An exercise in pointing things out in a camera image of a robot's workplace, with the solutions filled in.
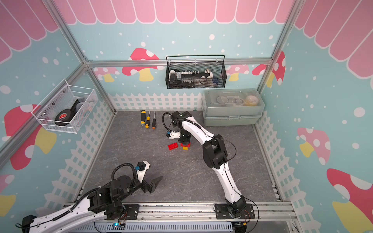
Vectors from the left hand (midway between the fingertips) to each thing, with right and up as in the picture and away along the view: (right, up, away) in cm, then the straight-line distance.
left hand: (155, 174), depth 75 cm
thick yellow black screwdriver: (-20, +32, +41) cm, 56 cm away
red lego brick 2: (+17, +13, +19) cm, 28 cm away
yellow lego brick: (+15, +10, +21) cm, 28 cm away
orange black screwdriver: (-10, +28, +37) cm, 48 cm away
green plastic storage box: (+48, +39, +29) cm, 68 cm away
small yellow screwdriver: (-15, +27, +37) cm, 49 cm away
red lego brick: (+6, +11, +24) cm, 27 cm away
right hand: (+16, +16, +20) cm, 30 cm away
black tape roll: (-44, +29, -5) cm, 53 cm away
